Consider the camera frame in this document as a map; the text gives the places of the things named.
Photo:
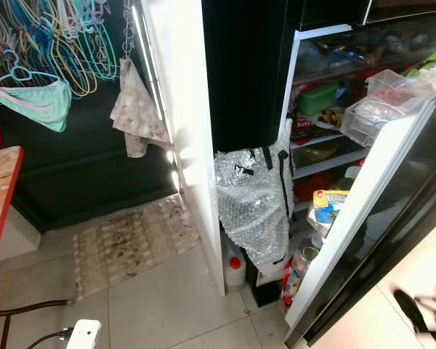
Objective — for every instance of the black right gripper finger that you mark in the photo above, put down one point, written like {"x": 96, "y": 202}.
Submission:
{"x": 413, "y": 305}

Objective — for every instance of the fridge door with bins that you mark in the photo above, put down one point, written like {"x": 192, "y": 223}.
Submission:
{"x": 363, "y": 218}

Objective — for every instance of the black fridge white interior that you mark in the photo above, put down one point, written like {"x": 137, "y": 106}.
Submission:
{"x": 247, "y": 73}

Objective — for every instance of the marble top red-edged table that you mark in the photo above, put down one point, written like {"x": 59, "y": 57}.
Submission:
{"x": 0, "y": 196}

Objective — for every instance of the small yellow lid jar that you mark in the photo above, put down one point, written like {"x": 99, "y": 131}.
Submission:
{"x": 305, "y": 258}

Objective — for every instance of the beige patterned floor rug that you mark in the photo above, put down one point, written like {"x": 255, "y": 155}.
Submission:
{"x": 131, "y": 243}

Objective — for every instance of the black glossy cabinet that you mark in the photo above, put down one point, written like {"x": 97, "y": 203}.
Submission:
{"x": 87, "y": 174}

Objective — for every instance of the black tape strip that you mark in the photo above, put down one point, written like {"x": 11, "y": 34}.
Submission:
{"x": 285, "y": 182}

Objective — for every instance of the white jug red cap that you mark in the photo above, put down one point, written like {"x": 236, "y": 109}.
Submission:
{"x": 235, "y": 273}

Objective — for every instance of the clear bubble wrap sheet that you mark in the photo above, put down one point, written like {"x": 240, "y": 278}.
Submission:
{"x": 251, "y": 211}

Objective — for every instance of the teal cloth pink trim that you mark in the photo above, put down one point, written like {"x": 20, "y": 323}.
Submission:
{"x": 43, "y": 109}

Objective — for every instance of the green plastic container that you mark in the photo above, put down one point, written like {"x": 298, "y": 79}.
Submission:
{"x": 317, "y": 98}

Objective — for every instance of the patterned hanging cloth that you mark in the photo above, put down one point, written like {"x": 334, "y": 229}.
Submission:
{"x": 136, "y": 113}

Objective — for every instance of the white tall panel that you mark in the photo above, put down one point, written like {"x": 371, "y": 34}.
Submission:
{"x": 192, "y": 145}

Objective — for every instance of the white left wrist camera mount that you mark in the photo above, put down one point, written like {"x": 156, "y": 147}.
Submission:
{"x": 83, "y": 334}

